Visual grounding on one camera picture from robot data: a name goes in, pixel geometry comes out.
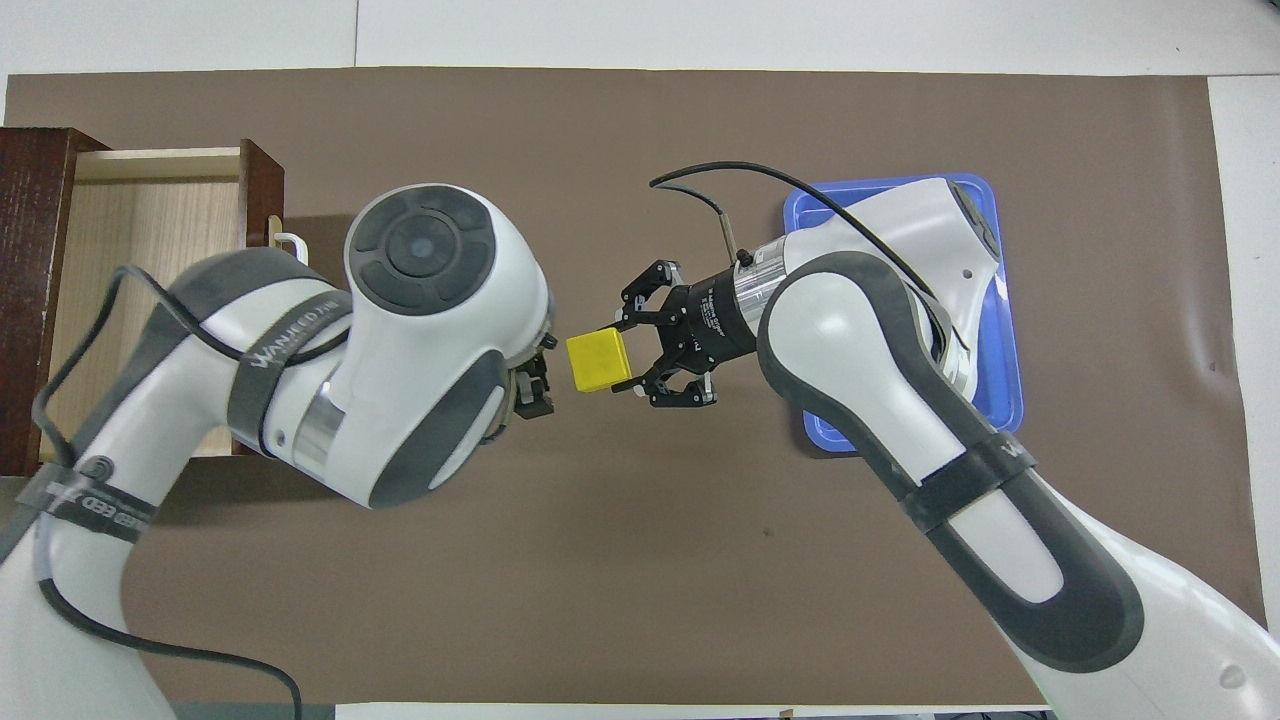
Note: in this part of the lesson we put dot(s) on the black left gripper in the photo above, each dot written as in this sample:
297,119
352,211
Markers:
510,395

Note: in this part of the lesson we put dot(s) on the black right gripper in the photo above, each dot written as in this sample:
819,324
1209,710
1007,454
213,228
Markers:
715,320

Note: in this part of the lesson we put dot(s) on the yellow cube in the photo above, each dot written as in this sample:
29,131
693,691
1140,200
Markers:
598,360

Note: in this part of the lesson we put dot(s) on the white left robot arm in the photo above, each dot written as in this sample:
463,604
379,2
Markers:
400,380

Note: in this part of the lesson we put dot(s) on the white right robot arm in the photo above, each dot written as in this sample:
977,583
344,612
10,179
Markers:
850,330

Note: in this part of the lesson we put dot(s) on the brown table mat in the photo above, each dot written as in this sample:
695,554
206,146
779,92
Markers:
600,560

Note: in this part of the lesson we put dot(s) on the blue plastic tray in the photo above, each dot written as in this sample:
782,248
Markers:
1005,370

